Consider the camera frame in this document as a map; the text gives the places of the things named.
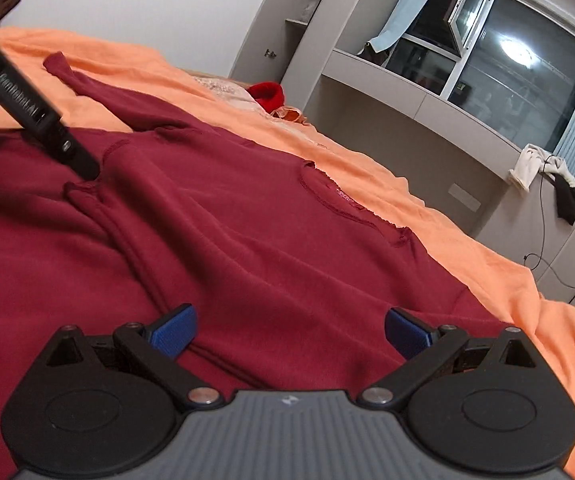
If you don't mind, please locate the dark red knit sweater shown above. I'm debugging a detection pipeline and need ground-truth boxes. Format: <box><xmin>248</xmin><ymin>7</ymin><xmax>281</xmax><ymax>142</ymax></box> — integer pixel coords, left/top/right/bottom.
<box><xmin>0</xmin><ymin>54</ymin><xmax>502</xmax><ymax>479</ymax></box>

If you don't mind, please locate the orange duvet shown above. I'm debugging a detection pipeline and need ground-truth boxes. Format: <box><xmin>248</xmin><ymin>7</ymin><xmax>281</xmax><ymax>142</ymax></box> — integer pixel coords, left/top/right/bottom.
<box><xmin>0</xmin><ymin>28</ymin><xmax>575</xmax><ymax>477</ymax></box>

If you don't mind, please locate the black garment on sill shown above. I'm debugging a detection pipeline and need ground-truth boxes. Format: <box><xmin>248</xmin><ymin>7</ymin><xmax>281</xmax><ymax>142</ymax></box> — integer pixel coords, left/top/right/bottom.
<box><xmin>552</xmin><ymin>174</ymin><xmax>575</xmax><ymax>226</ymax></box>

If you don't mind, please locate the white garment on sill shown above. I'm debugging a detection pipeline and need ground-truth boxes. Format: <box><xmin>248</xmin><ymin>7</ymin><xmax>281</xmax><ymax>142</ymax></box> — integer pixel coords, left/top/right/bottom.
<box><xmin>508</xmin><ymin>144</ymin><xmax>575</xmax><ymax>193</ymax></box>

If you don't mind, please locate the pink patterned bedsheet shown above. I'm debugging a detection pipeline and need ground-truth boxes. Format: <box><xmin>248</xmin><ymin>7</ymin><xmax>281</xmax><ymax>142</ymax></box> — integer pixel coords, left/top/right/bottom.
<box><xmin>191</xmin><ymin>73</ymin><xmax>311</xmax><ymax>127</ymax></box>

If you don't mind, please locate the bright red garment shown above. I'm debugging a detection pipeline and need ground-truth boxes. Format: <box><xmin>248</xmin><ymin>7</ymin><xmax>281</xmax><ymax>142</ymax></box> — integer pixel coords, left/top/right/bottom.
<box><xmin>246</xmin><ymin>81</ymin><xmax>286</xmax><ymax>114</ymax></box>

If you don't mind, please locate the open wardrobe door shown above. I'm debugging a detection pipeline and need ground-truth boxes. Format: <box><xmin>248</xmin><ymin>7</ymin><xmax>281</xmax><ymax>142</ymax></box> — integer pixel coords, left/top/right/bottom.
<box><xmin>230</xmin><ymin>0</ymin><xmax>321</xmax><ymax>84</ymax></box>

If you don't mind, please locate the window with open sash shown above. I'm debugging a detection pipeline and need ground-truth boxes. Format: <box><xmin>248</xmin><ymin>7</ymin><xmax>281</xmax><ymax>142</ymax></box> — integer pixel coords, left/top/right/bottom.
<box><xmin>359</xmin><ymin>0</ymin><xmax>575</xmax><ymax>152</ymax></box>

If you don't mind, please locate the grey wardrobe unit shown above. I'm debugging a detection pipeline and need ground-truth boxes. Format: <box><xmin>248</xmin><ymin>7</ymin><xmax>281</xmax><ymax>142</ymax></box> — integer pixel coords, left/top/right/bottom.
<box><xmin>231</xmin><ymin>0</ymin><xmax>575</xmax><ymax>306</ymax></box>

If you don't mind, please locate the left light blue curtain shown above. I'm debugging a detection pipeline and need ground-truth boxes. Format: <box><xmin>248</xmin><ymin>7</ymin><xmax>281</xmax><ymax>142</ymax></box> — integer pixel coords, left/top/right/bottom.
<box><xmin>365</xmin><ymin>0</ymin><xmax>427</xmax><ymax>53</ymax></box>

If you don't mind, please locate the white wall socket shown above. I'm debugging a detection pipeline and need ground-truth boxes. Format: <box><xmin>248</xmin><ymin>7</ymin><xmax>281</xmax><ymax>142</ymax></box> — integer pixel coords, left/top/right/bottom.
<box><xmin>448</xmin><ymin>183</ymin><xmax>481</xmax><ymax>212</ymax></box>

